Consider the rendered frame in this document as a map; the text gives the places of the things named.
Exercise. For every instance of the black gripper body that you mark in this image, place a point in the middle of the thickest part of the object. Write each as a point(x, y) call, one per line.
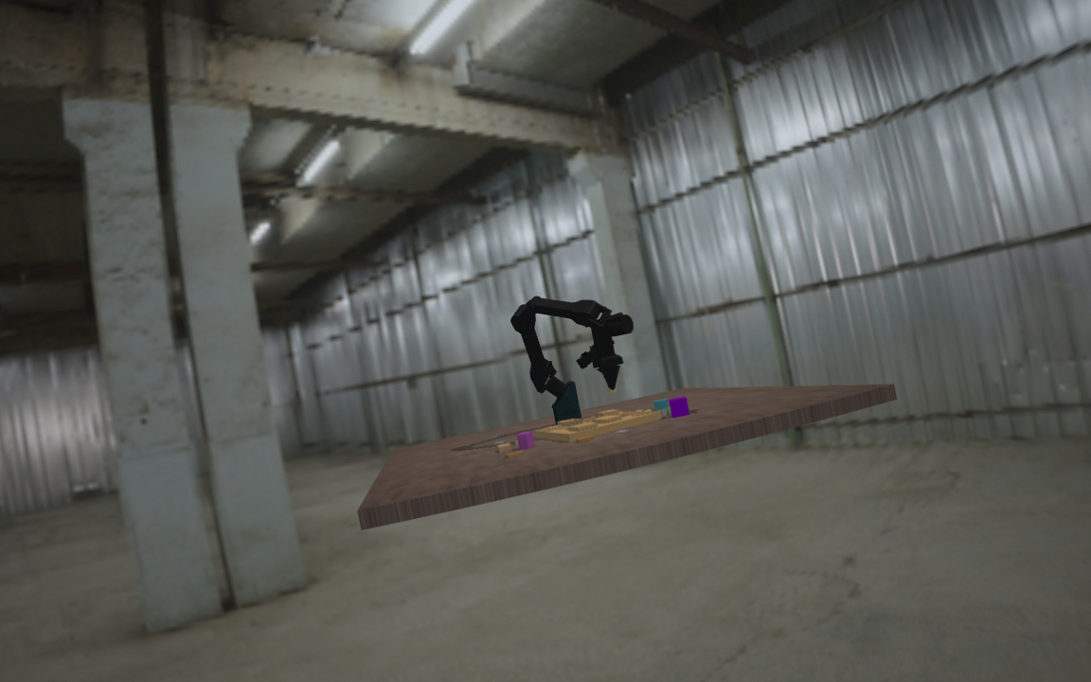
point(605, 348)

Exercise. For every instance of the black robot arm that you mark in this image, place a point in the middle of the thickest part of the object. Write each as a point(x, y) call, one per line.
point(583, 312)

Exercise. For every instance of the tan puzzle board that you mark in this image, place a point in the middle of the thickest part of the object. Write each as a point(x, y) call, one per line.
point(604, 422)

